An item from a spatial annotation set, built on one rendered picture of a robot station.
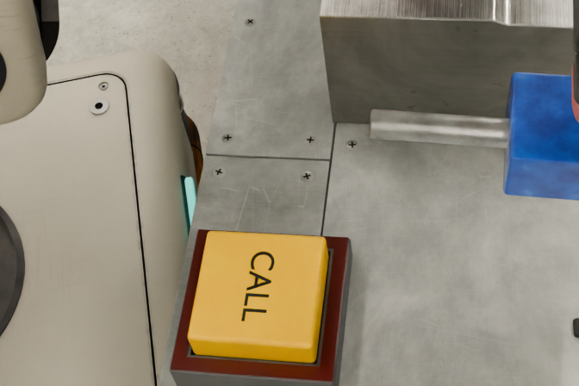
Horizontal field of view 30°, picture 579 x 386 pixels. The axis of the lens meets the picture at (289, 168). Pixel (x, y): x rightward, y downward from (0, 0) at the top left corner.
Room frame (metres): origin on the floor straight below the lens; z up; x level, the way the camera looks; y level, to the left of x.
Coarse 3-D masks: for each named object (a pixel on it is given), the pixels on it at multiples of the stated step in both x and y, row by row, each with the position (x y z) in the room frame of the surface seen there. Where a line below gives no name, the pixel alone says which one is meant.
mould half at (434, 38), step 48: (336, 0) 0.38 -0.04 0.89; (384, 0) 0.37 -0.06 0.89; (432, 0) 0.36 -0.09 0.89; (480, 0) 0.36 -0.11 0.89; (528, 0) 0.35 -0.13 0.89; (336, 48) 0.37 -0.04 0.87; (384, 48) 0.36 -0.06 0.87; (432, 48) 0.35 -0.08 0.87; (480, 48) 0.35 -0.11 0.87; (528, 48) 0.34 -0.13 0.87; (336, 96) 0.37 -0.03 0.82; (384, 96) 0.36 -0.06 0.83; (432, 96) 0.35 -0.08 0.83; (480, 96) 0.34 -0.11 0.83
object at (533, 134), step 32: (512, 96) 0.25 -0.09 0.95; (544, 96) 0.25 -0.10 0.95; (384, 128) 0.26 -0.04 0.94; (416, 128) 0.25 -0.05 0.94; (448, 128) 0.25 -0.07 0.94; (480, 128) 0.25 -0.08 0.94; (512, 128) 0.24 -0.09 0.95; (544, 128) 0.24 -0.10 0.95; (576, 128) 0.23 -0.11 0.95; (512, 160) 0.23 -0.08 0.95; (544, 160) 0.22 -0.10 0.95; (576, 160) 0.22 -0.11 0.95; (512, 192) 0.23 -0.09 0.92; (544, 192) 0.22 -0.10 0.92; (576, 192) 0.22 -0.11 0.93
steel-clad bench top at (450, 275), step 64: (256, 0) 0.47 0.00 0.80; (320, 0) 0.46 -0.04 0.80; (256, 64) 0.42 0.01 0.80; (320, 64) 0.41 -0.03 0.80; (256, 128) 0.37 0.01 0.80; (320, 128) 0.37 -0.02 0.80; (256, 192) 0.33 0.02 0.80; (320, 192) 0.32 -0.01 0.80; (384, 192) 0.32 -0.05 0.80; (448, 192) 0.31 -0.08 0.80; (384, 256) 0.28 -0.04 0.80; (448, 256) 0.27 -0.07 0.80; (512, 256) 0.26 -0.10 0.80; (576, 256) 0.26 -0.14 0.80; (384, 320) 0.24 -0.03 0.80; (448, 320) 0.23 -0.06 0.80; (512, 320) 0.23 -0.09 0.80; (384, 384) 0.21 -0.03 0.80; (448, 384) 0.20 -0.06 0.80; (512, 384) 0.20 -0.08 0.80; (576, 384) 0.19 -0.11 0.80
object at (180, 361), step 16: (336, 240) 0.28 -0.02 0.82; (336, 256) 0.27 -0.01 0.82; (192, 272) 0.28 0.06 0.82; (336, 272) 0.26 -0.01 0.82; (192, 288) 0.27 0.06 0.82; (336, 288) 0.25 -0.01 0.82; (192, 304) 0.26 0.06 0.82; (336, 304) 0.24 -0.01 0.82; (336, 320) 0.24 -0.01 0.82; (336, 336) 0.23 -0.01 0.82; (176, 352) 0.23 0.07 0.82; (176, 368) 0.23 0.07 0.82; (192, 368) 0.22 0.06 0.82; (208, 368) 0.22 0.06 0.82; (224, 368) 0.22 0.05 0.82; (240, 368) 0.22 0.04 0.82; (256, 368) 0.22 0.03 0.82; (272, 368) 0.22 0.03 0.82; (288, 368) 0.22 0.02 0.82; (304, 368) 0.21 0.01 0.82; (320, 368) 0.21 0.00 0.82
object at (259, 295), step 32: (224, 256) 0.27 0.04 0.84; (256, 256) 0.27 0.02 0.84; (288, 256) 0.27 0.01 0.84; (320, 256) 0.26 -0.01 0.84; (224, 288) 0.26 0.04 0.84; (256, 288) 0.25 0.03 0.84; (288, 288) 0.25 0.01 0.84; (320, 288) 0.25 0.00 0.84; (192, 320) 0.24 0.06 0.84; (224, 320) 0.24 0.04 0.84; (256, 320) 0.24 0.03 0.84; (288, 320) 0.23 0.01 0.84; (320, 320) 0.24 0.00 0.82; (224, 352) 0.23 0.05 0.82; (256, 352) 0.22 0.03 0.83; (288, 352) 0.22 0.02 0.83
